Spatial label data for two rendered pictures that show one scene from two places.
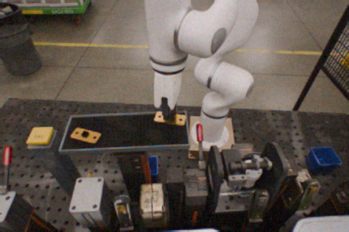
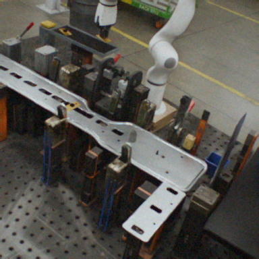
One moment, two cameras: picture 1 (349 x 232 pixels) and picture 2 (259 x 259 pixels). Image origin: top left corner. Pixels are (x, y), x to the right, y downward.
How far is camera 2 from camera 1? 1.48 m
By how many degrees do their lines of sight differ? 25
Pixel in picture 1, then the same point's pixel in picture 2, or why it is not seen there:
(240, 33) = (174, 22)
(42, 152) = (43, 32)
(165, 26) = not seen: outside the picture
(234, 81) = (160, 50)
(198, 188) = (93, 77)
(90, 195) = (47, 50)
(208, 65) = (156, 38)
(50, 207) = not seen: hidden behind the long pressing
